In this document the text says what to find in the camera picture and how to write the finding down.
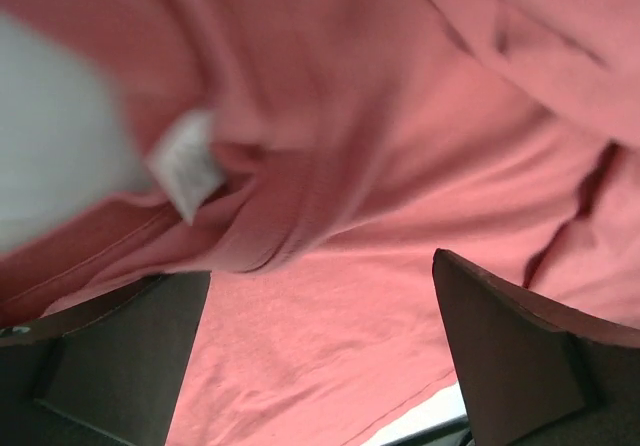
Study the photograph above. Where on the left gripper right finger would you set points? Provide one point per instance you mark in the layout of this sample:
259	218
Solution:
533	371

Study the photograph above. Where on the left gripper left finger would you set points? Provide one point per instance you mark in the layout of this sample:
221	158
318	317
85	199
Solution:
105	372

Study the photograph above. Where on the pink t shirt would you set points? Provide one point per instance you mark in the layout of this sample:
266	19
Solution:
312	155

